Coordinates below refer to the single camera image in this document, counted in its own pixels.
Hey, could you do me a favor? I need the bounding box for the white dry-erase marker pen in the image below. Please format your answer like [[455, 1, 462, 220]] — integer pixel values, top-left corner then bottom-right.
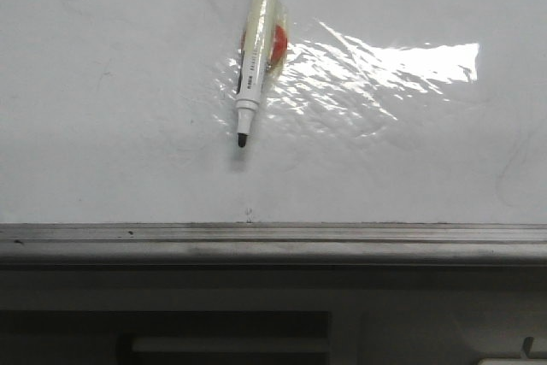
[[236, 0, 278, 148]]

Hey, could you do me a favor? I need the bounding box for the red disc taped to marker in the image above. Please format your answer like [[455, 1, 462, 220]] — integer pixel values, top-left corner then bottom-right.
[[266, 0, 289, 79]]

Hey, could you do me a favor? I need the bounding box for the grey cabinet below whiteboard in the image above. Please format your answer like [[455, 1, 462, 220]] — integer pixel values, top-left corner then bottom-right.
[[1, 267, 546, 364]]

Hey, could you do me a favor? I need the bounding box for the aluminium whiteboard tray frame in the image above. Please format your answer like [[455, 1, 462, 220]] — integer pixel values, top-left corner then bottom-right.
[[1, 222, 546, 266]]

